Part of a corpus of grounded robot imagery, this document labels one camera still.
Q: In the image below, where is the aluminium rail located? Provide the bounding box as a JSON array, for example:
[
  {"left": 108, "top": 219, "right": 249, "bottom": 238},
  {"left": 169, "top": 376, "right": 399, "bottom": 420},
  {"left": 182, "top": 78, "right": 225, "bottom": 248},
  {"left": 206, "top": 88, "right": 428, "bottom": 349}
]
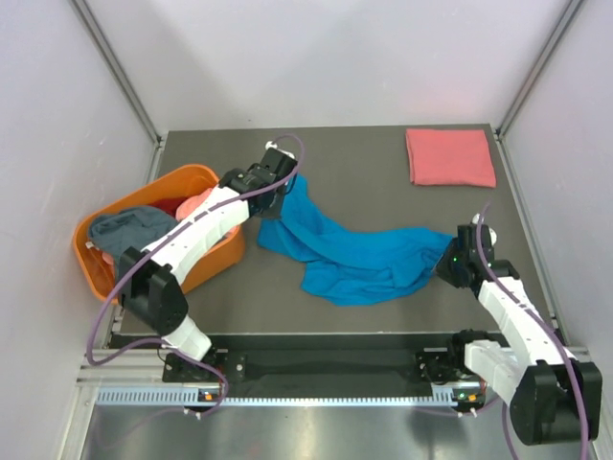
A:
[{"left": 79, "top": 349, "right": 465, "bottom": 396}]

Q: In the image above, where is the purple cable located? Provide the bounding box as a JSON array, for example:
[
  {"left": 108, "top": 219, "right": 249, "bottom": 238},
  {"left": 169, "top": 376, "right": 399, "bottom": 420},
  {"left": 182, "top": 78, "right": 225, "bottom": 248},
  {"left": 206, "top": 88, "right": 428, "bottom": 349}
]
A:
[
  {"left": 84, "top": 133, "right": 307, "bottom": 423},
  {"left": 478, "top": 200, "right": 595, "bottom": 460}
]

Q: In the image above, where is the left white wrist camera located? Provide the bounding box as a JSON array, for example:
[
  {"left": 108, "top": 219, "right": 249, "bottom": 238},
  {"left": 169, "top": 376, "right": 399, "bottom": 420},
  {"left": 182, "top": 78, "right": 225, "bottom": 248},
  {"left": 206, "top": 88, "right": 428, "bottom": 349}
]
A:
[{"left": 264, "top": 141, "right": 296, "bottom": 159}]

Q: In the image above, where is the right aluminium frame post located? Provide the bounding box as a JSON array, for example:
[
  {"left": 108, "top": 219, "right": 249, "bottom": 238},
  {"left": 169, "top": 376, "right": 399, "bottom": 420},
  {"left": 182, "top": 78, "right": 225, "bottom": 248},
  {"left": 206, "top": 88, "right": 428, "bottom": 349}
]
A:
[{"left": 494, "top": 0, "right": 588, "bottom": 138}]

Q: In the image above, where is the folded pink t shirt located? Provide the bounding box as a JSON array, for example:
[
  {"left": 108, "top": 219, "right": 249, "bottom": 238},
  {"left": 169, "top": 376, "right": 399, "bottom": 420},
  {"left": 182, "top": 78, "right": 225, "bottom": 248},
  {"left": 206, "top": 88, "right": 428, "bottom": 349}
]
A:
[{"left": 405, "top": 128, "right": 497, "bottom": 188}]

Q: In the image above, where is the grey t shirt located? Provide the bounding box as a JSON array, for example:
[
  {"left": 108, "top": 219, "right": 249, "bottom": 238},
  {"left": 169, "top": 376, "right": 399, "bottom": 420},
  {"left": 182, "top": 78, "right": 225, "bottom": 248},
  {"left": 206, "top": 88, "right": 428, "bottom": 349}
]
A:
[{"left": 87, "top": 205, "right": 178, "bottom": 265}]

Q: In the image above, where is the red t shirt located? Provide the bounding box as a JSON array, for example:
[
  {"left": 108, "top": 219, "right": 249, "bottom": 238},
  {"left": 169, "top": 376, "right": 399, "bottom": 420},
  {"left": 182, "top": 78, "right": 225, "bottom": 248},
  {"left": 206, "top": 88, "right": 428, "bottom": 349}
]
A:
[{"left": 148, "top": 196, "right": 188, "bottom": 218}]

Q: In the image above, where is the blue t shirt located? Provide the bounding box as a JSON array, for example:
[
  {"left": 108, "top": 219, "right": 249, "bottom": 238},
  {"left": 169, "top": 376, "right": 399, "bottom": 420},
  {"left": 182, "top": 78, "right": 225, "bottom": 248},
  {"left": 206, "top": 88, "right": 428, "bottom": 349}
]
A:
[{"left": 257, "top": 176, "right": 452, "bottom": 307}]

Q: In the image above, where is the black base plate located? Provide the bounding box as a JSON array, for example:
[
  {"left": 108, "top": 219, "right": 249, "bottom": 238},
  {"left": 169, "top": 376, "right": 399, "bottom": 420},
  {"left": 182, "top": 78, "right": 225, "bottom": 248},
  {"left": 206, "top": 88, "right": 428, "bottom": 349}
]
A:
[{"left": 162, "top": 333, "right": 509, "bottom": 397}]

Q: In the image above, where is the left aluminium frame post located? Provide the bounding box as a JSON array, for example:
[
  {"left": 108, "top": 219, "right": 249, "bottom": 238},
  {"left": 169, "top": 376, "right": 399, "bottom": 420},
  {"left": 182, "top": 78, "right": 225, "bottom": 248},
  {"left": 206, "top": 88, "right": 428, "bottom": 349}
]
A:
[{"left": 66, "top": 0, "right": 165, "bottom": 148}]

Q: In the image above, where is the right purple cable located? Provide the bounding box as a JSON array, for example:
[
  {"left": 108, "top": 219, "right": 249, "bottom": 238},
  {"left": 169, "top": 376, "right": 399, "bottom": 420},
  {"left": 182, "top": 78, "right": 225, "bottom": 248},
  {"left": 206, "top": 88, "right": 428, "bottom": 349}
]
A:
[{"left": 478, "top": 200, "right": 595, "bottom": 460}]

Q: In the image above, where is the aluminium frame post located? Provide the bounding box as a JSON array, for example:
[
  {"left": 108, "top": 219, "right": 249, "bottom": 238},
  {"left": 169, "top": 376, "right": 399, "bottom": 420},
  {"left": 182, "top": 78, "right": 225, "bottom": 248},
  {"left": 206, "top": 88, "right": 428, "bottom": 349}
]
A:
[
  {"left": 66, "top": 0, "right": 165, "bottom": 148},
  {"left": 494, "top": 0, "right": 588, "bottom": 138}
]

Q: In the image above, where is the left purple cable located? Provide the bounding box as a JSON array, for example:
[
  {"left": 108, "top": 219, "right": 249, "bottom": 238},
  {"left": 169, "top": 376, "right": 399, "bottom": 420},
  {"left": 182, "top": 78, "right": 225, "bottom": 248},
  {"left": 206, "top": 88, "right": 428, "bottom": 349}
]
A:
[{"left": 84, "top": 133, "right": 307, "bottom": 423}]

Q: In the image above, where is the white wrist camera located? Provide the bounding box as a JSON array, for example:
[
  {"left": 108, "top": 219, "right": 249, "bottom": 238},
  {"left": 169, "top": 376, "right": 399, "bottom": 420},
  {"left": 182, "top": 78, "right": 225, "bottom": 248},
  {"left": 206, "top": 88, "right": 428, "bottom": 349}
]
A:
[
  {"left": 470, "top": 212, "right": 501, "bottom": 246},
  {"left": 264, "top": 141, "right": 296, "bottom": 159}
]

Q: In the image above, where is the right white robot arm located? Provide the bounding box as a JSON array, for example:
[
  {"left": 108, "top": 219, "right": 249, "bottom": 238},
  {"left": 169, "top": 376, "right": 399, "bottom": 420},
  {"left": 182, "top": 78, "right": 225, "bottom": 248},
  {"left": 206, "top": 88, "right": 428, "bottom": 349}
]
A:
[{"left": 417, "top": 217, "right": 602, "bottom": 447}]

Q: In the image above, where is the light pink t shirt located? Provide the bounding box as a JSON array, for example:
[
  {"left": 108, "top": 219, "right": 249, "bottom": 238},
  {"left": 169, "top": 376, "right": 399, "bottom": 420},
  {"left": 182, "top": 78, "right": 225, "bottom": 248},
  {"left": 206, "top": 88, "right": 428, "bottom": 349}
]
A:
[{"left": 175, "top": 188, "right": 213, "bottom": 221}]

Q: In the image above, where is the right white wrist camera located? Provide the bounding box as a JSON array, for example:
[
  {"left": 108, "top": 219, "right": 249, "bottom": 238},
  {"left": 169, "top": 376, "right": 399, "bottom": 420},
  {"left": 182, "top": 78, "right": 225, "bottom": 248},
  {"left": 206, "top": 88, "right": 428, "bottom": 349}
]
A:
[{"left": 470, "top": 212, "right": 501, "bottom": 246}]

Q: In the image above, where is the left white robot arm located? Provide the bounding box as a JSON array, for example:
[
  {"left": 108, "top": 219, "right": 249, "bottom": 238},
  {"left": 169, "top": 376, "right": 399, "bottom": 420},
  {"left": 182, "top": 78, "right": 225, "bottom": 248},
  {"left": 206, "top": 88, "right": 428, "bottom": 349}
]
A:
[{"left": 116, "top": 143, "right": 298, "bottom": 380}]

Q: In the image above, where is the grey slotted cable duct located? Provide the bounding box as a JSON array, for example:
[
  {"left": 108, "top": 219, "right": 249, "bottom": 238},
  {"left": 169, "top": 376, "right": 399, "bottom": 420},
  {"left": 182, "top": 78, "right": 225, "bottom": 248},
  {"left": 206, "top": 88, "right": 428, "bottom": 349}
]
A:
[{"left": 95, "top": 385, "right": 486, "bottom": 407}]

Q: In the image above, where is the orange plastic basket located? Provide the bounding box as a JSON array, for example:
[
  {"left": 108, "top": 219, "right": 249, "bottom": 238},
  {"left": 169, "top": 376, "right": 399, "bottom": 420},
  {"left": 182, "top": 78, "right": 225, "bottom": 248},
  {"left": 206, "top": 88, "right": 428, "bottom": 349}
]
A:
[{"left": 72, "top": 164, "right": 245, "bottom": 301}]

